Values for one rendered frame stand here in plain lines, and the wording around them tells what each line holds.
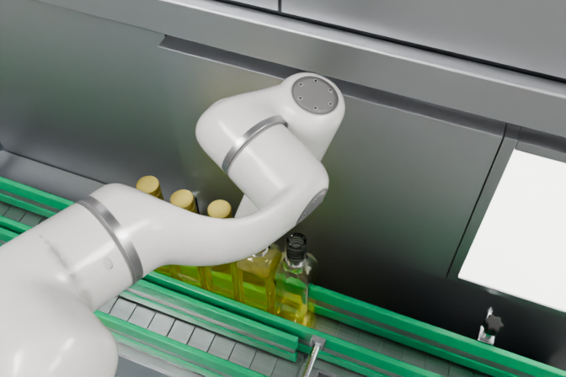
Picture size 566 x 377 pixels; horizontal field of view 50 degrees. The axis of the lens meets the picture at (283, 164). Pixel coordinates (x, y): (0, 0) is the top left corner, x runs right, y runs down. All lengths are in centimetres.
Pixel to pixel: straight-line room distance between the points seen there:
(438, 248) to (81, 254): 62
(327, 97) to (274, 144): 9
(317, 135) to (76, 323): 30
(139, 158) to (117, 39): 28
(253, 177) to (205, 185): 50
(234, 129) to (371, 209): 41
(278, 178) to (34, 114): 76
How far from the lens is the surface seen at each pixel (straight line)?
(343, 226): 99
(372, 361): 98
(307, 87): 62
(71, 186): 131
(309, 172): 55
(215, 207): 86
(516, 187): 84
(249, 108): 58
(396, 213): 92
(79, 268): 49
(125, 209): 50
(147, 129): 107
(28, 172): 136
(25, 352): 44
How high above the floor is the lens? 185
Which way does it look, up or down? 50 degrees down
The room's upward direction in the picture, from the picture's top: straight up
